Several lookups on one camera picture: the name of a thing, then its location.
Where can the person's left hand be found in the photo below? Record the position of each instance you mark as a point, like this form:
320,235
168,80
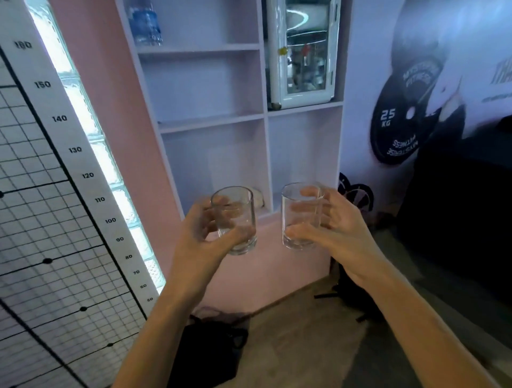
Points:
192,256

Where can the person's right hand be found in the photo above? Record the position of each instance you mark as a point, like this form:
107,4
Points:
348,240

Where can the person's left thumb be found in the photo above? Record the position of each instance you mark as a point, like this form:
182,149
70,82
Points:
234,240

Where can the person's right thumb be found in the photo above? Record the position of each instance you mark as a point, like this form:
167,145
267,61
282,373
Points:
302,232

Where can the clear drinking glass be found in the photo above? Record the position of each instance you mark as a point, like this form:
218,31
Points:
240,244
296,244

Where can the person's left forearm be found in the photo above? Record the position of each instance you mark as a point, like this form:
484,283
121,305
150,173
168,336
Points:
160,339

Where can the person's right forearm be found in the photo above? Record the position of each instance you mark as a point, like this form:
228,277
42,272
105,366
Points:
416,323

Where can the white shelf unit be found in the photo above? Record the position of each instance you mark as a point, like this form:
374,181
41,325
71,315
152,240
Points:
224,148

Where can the black sofa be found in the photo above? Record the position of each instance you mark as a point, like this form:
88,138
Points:
460,208

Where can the glass block window strip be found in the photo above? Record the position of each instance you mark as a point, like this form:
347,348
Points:
96,152

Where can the white glass-door cabinet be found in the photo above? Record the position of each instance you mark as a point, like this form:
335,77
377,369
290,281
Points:
306,52

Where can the blue water bottle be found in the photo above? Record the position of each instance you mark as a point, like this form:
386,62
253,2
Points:
144,24

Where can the weight plate wall poster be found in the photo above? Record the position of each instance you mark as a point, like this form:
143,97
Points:
408,120

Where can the height measuring wall chart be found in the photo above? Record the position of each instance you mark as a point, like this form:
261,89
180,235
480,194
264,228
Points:
48,224

